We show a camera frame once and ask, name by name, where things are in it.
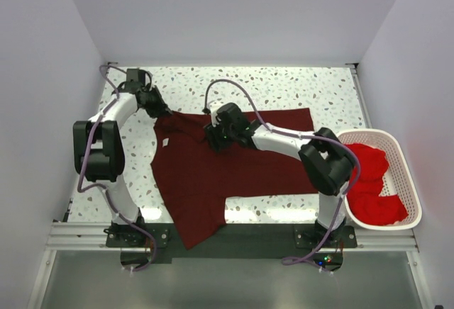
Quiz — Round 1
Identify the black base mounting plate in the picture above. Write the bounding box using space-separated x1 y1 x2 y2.
105 222 358 264

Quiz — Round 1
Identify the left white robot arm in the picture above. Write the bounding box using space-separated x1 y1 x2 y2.
72 86 172 247

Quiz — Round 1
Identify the dark red t-shirt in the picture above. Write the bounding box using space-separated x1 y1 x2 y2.
151 112 316 249

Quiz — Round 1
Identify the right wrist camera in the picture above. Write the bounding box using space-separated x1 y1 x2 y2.
207 101 223 127

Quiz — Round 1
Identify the white plastic laundry basket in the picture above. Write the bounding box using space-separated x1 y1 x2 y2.
338 129 422 231

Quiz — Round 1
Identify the bright red t-shirt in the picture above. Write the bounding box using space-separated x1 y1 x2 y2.
347 143 408 226

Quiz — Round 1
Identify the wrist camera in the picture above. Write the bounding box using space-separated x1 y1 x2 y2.
125 68 153 89
207 101 223 127

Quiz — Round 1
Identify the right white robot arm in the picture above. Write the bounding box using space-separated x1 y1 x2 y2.
203 101 361 247

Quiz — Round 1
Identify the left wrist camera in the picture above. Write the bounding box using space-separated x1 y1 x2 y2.
125 68 153 89

